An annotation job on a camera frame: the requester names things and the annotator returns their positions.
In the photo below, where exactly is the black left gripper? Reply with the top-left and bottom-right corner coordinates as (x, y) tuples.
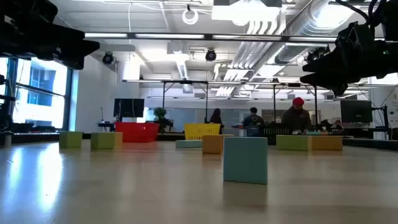
(0, 22), (100, 70)

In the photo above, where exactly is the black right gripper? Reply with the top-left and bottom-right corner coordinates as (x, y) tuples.
(300, 21), (389, 96)

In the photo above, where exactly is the green arch block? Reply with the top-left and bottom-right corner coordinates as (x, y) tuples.
(275, 134), (312, 152)

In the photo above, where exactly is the green cube block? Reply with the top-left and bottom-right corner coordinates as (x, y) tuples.
(90, 132), (115, 151)
(58, 131), (83, 149)

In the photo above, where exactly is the blue cube block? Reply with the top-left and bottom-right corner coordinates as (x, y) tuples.
(223, 136), (269, 185)

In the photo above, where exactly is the orange cube block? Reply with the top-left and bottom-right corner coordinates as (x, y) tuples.
(202, 134), (224, 155)

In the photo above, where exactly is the long blue block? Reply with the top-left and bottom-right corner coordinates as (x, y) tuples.
(175, 139), (203, 149)

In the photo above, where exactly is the black monitor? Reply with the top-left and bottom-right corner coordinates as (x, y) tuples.
(113, 98), (146, 119)
(340, 99), (373, 124)

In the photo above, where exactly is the large window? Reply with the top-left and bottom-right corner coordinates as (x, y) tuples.
(0, 57), (73, 131)

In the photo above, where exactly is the person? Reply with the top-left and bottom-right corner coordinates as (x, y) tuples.
(210, 108), (224, 125)
(242, 107), (265, 128)
(281, 96), (313, 136)

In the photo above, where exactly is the dark side table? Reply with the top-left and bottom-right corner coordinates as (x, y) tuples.
(97, 121), (116, 133)

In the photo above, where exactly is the overhead light bar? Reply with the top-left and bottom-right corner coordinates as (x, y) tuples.
(83, 32), (340, 43)

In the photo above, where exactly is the red plastic basket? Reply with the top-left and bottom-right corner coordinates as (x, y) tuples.
(114, 121), (160, 143)

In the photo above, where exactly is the potted green plant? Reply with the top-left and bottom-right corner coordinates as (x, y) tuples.
(153, 107), (170, 133)

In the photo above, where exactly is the small grey cylinder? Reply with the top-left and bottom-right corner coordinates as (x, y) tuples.
(2, 131), (13, 149)

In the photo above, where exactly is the yellow plastic basket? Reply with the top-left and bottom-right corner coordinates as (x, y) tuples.
(183, 123), (221, 141)

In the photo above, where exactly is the black metal frame stand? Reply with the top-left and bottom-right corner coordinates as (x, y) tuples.
(272, 82), (318, 131)
(162, 80), (209, 124)

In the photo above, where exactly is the silver ventilation duct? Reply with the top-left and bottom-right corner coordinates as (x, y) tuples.
(273, 0), (357, 65)

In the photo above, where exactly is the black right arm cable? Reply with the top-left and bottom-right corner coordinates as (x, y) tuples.
(334, 0), (388, 28)

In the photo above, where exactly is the black aluminium table frame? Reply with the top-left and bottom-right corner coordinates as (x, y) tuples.
(0, 130), (398, 151)

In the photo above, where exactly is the white cable coil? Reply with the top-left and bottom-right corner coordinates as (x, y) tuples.
(182, 8), (199, 26)

